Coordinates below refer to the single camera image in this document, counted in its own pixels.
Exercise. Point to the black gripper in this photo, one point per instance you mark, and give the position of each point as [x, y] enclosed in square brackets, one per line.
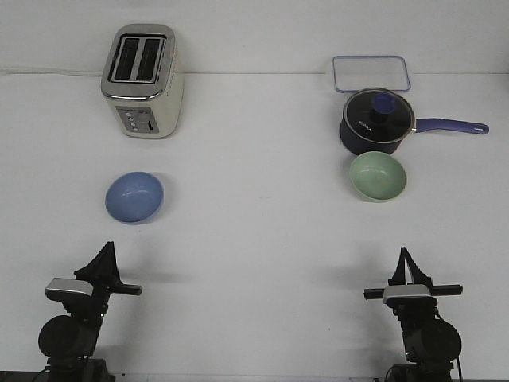
[413, 306]
[103, 274]

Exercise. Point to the green bowl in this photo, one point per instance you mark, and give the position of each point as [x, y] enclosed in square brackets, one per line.
[377, 176]

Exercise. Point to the glass lid with blue knob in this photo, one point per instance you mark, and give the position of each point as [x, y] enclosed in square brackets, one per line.
[379, 115]

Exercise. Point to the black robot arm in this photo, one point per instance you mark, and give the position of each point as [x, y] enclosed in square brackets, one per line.
[431, 344]
[69, 340]

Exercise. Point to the blue bowl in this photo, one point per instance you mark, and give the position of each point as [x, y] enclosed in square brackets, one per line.
[134, 197]

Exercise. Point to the clear blue-rimmed container lid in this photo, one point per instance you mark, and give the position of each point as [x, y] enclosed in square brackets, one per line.
[355, 73]

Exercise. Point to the dark blue saucepan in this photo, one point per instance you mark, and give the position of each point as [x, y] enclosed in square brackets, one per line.
[371, 144]

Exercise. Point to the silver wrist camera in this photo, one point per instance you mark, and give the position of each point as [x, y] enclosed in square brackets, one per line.
[60, 287]
[391, 293]

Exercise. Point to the cream and steel toaster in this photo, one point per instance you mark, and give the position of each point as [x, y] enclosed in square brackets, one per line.
[143, 82]

